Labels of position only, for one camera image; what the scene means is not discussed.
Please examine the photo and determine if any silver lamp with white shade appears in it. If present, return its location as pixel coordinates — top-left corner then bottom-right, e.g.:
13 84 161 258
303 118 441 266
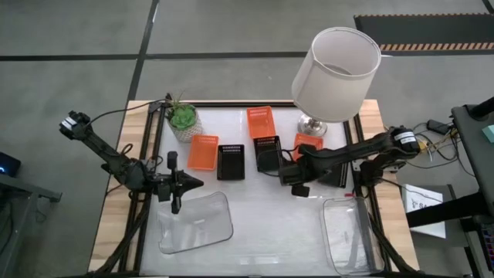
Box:
291 25 382 138

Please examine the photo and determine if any orange plastic basket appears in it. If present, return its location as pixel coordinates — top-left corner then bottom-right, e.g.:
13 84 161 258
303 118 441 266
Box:
187 134 220 171
292 133 324 161
246 106 277 139

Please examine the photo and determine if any black plastic basket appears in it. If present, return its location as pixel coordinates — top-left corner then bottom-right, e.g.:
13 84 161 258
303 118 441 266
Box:
318 161 350 189
252 135 284 173
216 144 246 181

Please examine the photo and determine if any black device with blue light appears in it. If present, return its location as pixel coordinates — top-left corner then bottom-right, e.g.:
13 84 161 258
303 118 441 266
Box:
0 151 22 178

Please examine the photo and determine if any black power adapter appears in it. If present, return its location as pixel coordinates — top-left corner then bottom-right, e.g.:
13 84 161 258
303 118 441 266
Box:
426 119 452 135

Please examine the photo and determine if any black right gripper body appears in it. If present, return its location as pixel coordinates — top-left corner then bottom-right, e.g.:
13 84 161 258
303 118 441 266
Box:
277 161 310 186

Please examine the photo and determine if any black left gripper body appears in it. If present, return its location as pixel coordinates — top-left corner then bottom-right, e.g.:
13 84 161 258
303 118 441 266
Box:
156 151 186 215

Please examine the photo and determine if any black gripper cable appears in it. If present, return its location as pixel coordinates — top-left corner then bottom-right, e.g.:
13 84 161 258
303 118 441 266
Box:
255 147 289 177

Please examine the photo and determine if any clear plastic storage bin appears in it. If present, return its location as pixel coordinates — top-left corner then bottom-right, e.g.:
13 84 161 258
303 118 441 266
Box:
319 196 385 276
157 191 235 255

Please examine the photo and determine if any black hazard-striped floor mat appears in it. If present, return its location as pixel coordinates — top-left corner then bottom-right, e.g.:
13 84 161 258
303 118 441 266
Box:
354 13 494 54

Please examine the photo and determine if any colourful keyboard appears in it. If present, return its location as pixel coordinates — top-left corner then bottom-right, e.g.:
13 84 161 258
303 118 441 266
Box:
479 222 494 263

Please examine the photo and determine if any black aluminium table frame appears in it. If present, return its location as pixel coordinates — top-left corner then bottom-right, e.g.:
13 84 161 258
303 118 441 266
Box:
92 99 425 278

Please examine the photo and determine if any grey metal stand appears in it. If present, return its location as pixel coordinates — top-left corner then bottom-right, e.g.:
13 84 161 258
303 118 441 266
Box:
0 173 63 278

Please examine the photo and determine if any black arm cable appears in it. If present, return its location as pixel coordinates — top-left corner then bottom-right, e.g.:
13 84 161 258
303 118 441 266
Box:
86 98 171 128

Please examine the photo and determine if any black side desk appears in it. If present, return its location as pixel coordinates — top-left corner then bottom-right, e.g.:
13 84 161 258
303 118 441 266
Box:
404 96 494 232

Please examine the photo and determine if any succulent in patterned pot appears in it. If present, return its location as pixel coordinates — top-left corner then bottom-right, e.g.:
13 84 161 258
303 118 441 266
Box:
165 92 204 143

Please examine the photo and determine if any white printed paper sign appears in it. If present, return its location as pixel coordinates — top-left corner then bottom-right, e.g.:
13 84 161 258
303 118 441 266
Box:
401 184 448 239

